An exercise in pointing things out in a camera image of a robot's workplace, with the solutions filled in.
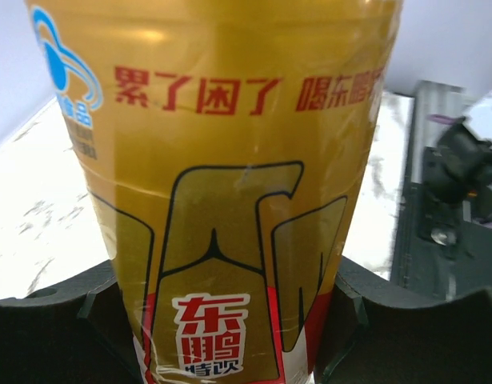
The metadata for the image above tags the golden energy drink bottle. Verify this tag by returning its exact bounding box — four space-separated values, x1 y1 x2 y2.
26 1 402 383

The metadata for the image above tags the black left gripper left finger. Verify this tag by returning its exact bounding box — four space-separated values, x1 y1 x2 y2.
0 262 142 384

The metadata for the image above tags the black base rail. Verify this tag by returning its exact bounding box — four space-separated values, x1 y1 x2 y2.
390 80 492 301

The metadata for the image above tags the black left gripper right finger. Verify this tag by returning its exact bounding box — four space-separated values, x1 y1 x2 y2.
315 258 492 383

